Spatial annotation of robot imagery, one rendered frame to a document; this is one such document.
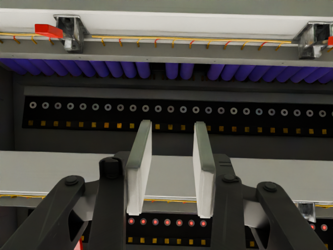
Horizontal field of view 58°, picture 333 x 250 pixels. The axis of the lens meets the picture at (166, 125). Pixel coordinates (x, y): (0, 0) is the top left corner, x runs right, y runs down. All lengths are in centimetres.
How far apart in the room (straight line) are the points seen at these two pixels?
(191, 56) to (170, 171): 14
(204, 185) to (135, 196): 4
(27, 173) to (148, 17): 22
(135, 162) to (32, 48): 27
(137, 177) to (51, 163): 22
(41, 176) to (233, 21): 27
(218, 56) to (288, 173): 16
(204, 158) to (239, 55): 23
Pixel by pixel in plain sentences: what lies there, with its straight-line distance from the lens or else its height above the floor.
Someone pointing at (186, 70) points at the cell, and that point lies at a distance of 42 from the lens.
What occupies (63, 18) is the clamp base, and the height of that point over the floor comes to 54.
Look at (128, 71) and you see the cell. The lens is 43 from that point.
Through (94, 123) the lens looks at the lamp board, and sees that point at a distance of 50.
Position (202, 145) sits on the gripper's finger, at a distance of 18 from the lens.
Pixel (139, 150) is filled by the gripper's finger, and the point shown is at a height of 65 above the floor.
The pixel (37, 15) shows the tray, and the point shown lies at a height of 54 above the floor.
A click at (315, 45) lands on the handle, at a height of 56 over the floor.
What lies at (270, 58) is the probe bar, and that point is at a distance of 38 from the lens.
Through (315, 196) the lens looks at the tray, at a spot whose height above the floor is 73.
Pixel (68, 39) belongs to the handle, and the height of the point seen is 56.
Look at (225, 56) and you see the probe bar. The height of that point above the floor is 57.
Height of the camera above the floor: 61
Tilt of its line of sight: 7 degrees up
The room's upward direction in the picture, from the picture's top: 178 degrees counter-clockwise
